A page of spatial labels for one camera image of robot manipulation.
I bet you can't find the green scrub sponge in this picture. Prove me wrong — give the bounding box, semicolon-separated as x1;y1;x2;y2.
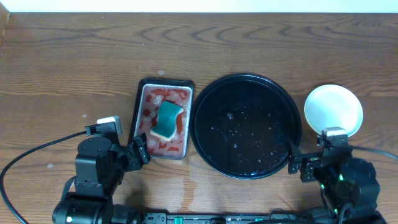
150;101;183;141

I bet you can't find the light blue plate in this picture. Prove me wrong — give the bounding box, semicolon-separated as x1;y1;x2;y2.
303;84;364;137

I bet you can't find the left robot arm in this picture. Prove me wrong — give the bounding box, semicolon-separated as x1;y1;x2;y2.
52;133;150;224

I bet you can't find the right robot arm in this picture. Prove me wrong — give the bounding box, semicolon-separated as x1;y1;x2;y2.
288;134;386;223

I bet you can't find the black rectangular wash tray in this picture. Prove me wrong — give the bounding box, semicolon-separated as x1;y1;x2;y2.
128;78;194;160

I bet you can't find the black round serving tray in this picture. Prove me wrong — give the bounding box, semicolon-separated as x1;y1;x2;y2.
190;73;302;179

